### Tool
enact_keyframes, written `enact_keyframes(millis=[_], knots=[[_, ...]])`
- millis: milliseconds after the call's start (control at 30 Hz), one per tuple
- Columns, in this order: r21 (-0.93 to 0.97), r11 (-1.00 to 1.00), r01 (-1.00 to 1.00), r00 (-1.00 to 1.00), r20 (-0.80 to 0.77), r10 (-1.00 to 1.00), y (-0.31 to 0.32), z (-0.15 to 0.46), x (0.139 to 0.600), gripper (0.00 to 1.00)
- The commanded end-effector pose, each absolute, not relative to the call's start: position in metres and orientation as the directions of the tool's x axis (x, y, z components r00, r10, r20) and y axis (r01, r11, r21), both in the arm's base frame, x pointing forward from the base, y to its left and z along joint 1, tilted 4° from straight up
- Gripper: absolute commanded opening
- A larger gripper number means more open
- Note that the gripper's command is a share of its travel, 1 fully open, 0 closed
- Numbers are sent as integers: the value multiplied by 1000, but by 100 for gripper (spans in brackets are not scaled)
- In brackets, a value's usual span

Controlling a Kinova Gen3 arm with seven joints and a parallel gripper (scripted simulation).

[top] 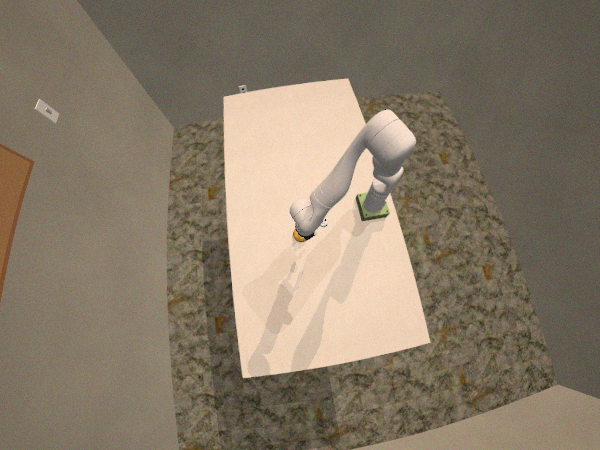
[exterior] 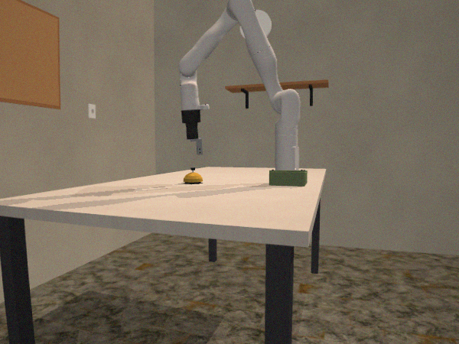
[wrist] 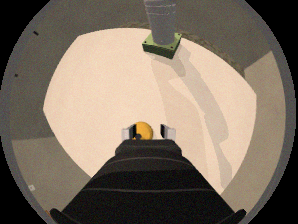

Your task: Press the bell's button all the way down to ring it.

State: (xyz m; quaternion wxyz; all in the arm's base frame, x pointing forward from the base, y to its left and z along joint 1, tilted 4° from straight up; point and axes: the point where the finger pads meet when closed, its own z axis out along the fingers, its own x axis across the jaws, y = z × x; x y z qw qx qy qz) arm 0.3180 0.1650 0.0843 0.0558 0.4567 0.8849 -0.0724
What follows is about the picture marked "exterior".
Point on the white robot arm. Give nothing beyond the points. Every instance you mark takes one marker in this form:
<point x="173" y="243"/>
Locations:
<point x="286" y="103"/>

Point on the golden service bell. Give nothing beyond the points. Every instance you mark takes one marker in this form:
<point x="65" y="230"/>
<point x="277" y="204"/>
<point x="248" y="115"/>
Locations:
<point x="193" y="178"/>

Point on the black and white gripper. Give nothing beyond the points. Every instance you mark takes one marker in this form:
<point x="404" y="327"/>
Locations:
<point x="190" y="111"/>

